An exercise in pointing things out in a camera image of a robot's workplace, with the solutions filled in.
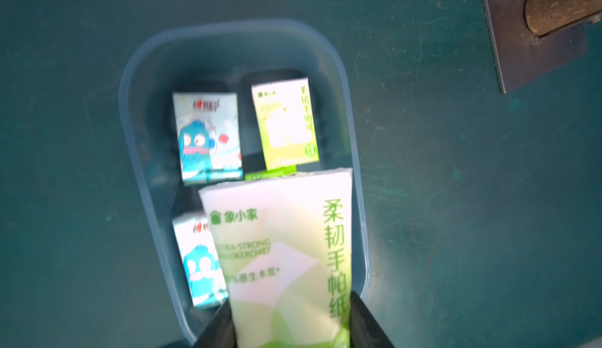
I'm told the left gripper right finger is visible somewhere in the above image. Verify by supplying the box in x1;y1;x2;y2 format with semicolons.
350;291;394;348

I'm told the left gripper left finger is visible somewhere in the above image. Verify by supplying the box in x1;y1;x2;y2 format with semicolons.
192;301;237;348

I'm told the blue cartoon tissue pack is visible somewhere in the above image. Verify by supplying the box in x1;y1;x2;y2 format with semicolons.
172;92;244;186
172;211;228;309

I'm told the green white tissue pack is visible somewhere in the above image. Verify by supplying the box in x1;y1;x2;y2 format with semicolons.
199;169;353;347

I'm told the blue plastic storage box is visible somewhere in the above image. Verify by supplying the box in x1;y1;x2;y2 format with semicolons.
119;19;371;344

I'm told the green tissue pack in box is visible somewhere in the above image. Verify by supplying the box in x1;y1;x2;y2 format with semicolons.
251;78;320;170

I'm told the pink blossom artificial tree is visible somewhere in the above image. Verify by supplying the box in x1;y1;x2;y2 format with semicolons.
483;0;601;93

